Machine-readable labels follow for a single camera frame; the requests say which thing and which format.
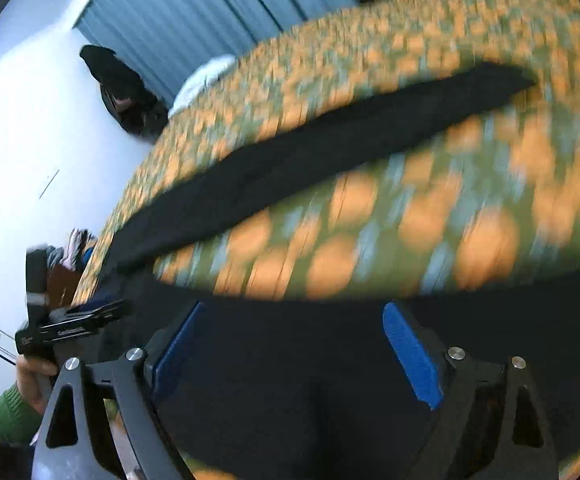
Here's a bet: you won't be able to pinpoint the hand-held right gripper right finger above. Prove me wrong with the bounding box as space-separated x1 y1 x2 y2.
383 302 561 480

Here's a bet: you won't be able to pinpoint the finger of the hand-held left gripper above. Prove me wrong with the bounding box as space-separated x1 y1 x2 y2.
50 299 133 335

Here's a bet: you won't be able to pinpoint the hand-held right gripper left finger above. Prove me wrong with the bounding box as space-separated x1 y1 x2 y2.
32 301 205 480

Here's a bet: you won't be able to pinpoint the black pants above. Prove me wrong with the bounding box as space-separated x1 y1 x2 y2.
97 62 580 480

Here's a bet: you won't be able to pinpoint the person's left forearm green sleeve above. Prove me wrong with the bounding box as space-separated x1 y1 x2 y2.
0 384 46 447

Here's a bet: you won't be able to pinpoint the person's left hand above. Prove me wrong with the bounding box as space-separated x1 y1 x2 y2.
15 356 60 413

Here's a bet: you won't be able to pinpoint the brown wooden cabinet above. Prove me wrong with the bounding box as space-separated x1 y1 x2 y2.
45 262 90 309

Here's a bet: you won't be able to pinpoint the pile of folded clothes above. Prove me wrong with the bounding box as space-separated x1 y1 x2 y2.
45 229 97 272

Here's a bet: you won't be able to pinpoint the green orange floral blanket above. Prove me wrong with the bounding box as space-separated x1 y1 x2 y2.
70 0 580 480

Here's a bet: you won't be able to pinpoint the black hanging bag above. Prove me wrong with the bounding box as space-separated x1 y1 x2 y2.
80 45 169 139

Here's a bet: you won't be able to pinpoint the white cloth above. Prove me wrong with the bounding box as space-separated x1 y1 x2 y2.
169 54 237 117

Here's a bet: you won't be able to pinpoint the blue curtain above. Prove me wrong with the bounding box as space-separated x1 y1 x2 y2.
75 0 395 106

